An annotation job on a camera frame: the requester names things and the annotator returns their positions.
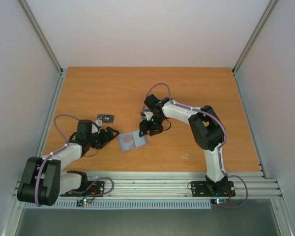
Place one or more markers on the aluminium rail frame front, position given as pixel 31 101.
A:
pixel 175 185

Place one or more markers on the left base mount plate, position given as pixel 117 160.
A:
pixel 97 187

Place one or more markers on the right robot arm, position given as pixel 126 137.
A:
pixel 207 130

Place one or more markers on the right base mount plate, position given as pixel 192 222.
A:
pixel 200 189

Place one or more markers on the aluminium corner post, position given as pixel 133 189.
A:
pixel 255 33
pixel 32 19

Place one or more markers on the left aluminium corner post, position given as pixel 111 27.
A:
pixel 32 19

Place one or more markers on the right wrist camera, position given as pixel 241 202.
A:
pixel 146 114

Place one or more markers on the grey slotted cable duct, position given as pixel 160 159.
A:
pixel 101 204

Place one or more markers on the right aluminium corner post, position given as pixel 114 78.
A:
pixel 255 33

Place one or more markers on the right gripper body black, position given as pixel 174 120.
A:
pixel 150 125

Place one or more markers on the left circuit board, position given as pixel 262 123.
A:
pixel 83 202

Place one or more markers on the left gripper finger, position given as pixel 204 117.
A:
pixel 112 133
pixel 102 141

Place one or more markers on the right circuit board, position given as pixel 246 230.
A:
pixel 219 201

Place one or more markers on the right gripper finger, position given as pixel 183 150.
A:
pixel 142 129
pixel 154 132

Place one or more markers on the black VIP card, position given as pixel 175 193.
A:
pixel 106 118

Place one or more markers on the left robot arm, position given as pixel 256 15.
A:
pixel 44 178

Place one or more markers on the circuit board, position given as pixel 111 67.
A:
pixel 219 201
pixel 83 202

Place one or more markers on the base mount plate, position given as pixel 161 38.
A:
pixel 97 187
pixel 200 189

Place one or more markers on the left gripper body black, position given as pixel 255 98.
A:
pixel 98 141

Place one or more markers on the pink card holder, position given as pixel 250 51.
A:
pixel 139 141

